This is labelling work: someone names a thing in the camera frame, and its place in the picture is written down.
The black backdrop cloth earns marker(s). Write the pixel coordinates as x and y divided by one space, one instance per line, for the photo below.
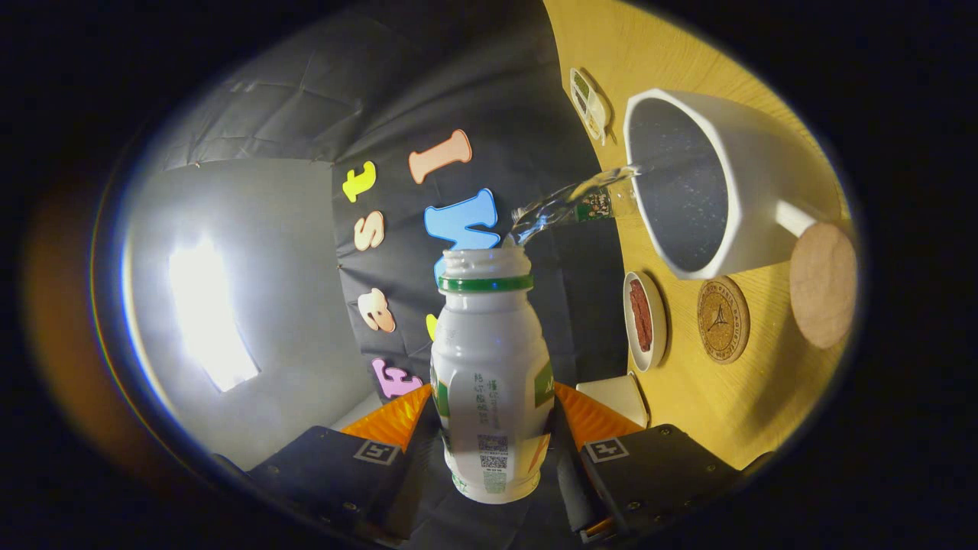
306 92

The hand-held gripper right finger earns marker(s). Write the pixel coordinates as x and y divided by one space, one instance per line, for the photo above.
649 473

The white divided dish with beans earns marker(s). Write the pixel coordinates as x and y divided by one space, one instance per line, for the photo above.
592 107

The white juice bottle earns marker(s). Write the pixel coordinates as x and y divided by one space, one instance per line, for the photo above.
489 359

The wooden table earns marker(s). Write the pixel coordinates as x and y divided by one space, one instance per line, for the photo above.
733 412

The red meat slice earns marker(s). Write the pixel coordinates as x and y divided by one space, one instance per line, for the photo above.
644 332
638 302

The ceiling light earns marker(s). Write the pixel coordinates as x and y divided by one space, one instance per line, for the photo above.
206 313

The white toaster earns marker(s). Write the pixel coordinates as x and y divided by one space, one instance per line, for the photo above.
615 397

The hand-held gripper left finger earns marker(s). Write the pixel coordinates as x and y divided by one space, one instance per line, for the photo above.
344 473

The white round plate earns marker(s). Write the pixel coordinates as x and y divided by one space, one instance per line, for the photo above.
657 321

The round cork coaster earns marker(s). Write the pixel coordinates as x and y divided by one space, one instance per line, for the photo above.
722 321

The clear plastic water bottle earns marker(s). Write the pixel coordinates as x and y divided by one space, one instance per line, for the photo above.
565 202

